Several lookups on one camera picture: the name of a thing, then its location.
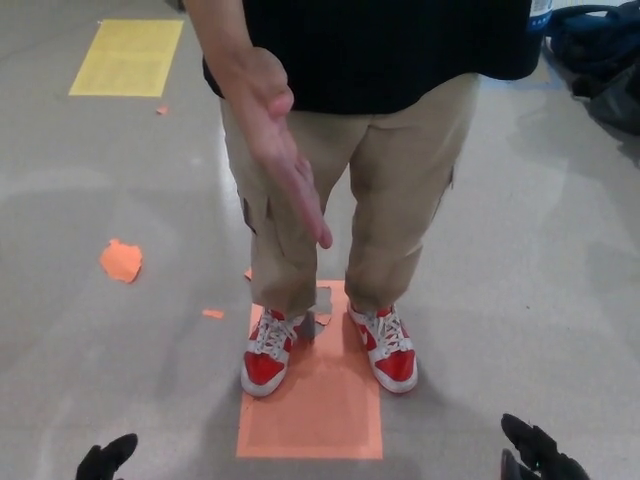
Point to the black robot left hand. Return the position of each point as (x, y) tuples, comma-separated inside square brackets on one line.
[(105, 457)]

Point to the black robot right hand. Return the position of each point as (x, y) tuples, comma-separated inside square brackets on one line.
[(537, 452)]

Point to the person's bare right hand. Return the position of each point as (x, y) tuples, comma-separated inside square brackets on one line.
[(277, 140)]

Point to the person's bare right forearm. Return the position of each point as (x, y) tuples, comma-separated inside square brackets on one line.
[(215, 25)]

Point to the person's left red white sneaker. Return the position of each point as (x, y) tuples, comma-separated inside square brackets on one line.
[(394, 365)]

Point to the person's red white sneaker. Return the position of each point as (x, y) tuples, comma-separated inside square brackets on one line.
[(394, 365), (264, 367)]

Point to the person's right red white sneaker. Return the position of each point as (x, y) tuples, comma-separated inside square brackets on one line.
[(264, 367)]

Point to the tiny orange paper scrap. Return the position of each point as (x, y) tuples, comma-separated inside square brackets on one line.
[(162, 109)]

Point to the torn orange paper corner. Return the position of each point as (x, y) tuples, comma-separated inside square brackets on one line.
[(248, 274)]

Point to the khaki cargo trousers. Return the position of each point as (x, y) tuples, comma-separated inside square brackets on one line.
[(410, 190)]

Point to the black t-shirt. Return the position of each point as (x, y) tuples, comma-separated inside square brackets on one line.
[(400, 50)]

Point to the yellow paper sheet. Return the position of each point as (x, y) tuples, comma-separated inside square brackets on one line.
[(127, 57)]

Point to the small orange paper strip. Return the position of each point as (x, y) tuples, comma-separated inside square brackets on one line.
[(213, 314)]

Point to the crumpled orange paper piece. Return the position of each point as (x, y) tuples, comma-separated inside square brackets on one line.
[(121, 261)]

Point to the large orange paper sheet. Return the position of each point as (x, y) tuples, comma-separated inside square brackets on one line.
[(315, 415)]

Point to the clear bottle with blue label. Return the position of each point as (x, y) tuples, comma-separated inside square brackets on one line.
[(540, 12)]

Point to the dark blue bag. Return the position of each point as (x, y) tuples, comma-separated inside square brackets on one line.
[(590, 40)]

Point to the black grey bag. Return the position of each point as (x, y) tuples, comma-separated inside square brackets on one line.
[(612, 100)]

